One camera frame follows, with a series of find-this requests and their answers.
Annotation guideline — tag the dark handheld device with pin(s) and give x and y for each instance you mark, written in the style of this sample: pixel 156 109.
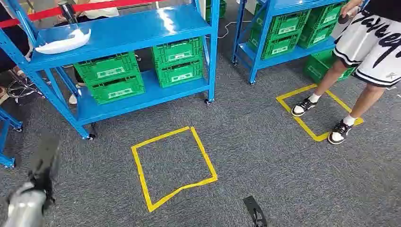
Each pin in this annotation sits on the dark handheld device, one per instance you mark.
pixel 343 19

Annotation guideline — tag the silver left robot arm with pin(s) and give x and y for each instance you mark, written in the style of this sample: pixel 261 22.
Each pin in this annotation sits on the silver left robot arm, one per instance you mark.
pixel 25 206

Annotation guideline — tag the yellow floor tape square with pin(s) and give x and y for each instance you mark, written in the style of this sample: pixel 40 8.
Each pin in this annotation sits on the yellow floor tape square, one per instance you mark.
pixel 151 207
pixel 316 137

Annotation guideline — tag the large blue metal shelf rack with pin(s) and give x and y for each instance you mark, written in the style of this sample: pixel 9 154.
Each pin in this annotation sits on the large blue metal shelf rack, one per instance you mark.
pixel 125 31

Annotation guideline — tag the person behind rack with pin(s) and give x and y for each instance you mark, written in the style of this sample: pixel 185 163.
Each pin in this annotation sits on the person behind rack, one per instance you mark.
pixel 100 12

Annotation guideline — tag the chrome office chair base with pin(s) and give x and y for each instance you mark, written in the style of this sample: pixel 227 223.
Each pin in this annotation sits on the chrome office chair base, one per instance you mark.
pixel 22 91

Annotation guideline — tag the red barrier belt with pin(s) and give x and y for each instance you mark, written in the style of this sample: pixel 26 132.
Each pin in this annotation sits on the red barrier belt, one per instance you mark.
pixel 47 12

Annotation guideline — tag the standing person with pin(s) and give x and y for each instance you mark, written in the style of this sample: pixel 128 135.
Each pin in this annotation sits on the standing person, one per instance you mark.
pixel 372 47

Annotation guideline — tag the seated person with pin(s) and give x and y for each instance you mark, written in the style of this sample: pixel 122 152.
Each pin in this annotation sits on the seated person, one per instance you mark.
pixel 12 47

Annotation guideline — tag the black barrier post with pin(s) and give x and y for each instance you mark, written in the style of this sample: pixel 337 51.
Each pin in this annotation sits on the black barrier post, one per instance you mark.
pixel 68 12

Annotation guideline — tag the blue metal rack frame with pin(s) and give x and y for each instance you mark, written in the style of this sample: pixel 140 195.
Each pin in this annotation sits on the blue metal rack frame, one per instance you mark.
pixel 3 137

